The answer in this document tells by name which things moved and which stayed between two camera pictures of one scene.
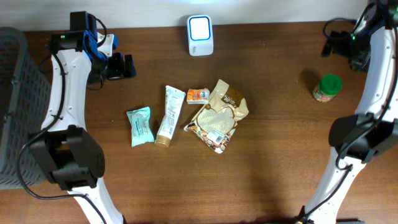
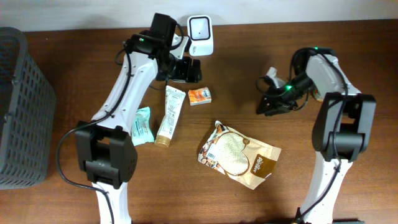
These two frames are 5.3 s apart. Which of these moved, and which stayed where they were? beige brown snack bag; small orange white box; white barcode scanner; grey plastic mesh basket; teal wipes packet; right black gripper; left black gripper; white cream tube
Moved: left black gripper; beige brown snack bag; right black gripper
Stayed: grey plastic mesh basket; white barcode scanner; teal wipes packet; small orange white box; white cream tube
